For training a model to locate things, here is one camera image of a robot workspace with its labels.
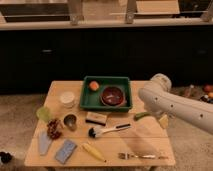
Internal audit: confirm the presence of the light green cup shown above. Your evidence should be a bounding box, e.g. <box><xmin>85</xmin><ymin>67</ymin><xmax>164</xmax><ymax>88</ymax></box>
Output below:
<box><xmin>36</xmin><ymin>106</ymin><xmax>50</xmax><ymax>122</ymax></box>

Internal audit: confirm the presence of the metal fork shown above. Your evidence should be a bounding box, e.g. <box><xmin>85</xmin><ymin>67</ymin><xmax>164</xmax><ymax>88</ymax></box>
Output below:
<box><xmin>118</xmin><ymin>153</ymin><xmax>168</xmax><ymax>160</ymax></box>

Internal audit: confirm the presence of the dark object on floor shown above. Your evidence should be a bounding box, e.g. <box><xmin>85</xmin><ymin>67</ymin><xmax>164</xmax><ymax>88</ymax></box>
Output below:
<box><xmin>0</xmin><ymin>151</ymin><xmax>12</xmax><ymax>164</ymax></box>

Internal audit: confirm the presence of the white cup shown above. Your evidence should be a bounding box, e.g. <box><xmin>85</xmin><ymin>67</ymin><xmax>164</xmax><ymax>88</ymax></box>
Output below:
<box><xmin>60</xmin><ymin>91</ymin><xmax>75</xmax><ymax>108</ymax></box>

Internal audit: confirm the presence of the metal cup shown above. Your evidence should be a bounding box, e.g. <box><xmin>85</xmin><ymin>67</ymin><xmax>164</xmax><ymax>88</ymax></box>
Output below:
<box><xmin>63</xmin><ymin>114</ymin><xmax>77</xmax><ymax>131</ymax></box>

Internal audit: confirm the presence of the bunch of dark grapes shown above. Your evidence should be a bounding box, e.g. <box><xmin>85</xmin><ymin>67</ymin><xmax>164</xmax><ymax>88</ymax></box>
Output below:
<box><xmin>47</xmin><ymin>119</ymin><xmax>62</xmax><ymax>140</ymax></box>

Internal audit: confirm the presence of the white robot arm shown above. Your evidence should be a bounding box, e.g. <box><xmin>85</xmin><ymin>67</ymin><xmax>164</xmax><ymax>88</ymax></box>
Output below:
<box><xmin>138</xmin><ymin>73</ymin><xmax>213</xmax><ymax>135</ymax></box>

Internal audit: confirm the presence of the blue sponge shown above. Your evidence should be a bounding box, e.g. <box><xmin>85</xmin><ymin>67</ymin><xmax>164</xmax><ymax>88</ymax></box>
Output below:
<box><xmin>55</xmin><ymin>140</ymin><xmax>77</xmax><ymax>164</ymax></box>

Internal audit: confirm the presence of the green plastic tray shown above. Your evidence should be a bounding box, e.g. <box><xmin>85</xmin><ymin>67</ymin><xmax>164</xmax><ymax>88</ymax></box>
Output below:
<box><xmin>80</xmin><ymin>76</ymin><xmax>132</xmax><ymax>112</ymax></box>

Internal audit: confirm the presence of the wooden block sponge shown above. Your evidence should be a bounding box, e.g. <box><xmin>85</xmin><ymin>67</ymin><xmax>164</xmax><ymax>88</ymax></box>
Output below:
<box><xmin>85</xmin><ymin>112</ymin><xmax>107</xmax><ymax>125</ymax></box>

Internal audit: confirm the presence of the grey spatula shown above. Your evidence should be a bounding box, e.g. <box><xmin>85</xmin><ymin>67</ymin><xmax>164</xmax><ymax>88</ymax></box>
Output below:
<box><xmin>38</xmin><ymin>131</ymin><xmax>52</xmax><ymax>155</ymax></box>

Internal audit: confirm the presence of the orange fruit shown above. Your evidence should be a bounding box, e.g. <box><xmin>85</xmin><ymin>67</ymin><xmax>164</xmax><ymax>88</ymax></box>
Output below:
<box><xmin>89</xmin><ymin>81</ymin><xmax>99</xmax><ymax>91</ymax></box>

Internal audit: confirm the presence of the brown wooden bowl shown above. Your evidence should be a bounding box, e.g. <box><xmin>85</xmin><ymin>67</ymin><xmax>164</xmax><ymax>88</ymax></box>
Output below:
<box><xmin>101</xmin><ymin>86</ymin><xmax>124</xmax><ymax>106</ymax></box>

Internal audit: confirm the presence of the black and white brush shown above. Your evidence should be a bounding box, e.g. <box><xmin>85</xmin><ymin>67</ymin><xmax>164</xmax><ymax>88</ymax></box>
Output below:
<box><xmin>88</xmin><ymin>124</ymin><xmax>131</xmax><ymax>138</ymax></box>

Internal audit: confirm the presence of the green pepper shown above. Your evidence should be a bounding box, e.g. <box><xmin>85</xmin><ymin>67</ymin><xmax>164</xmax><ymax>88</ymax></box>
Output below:
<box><xmin>133</xmin><ymin>112</ymin><xmax>150</xmax><ymax>121</ymax></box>

